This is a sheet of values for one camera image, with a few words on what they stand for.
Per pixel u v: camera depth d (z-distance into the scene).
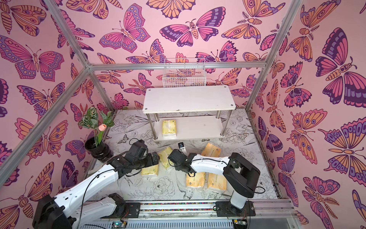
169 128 0.95
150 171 0.83
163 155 0.92
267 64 0.92
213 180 0.79
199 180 0.80
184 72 0.95
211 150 0.92
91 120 0.74
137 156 0.62
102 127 0.74
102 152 0.84
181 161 0.66
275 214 0.74
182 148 0.79
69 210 0.42
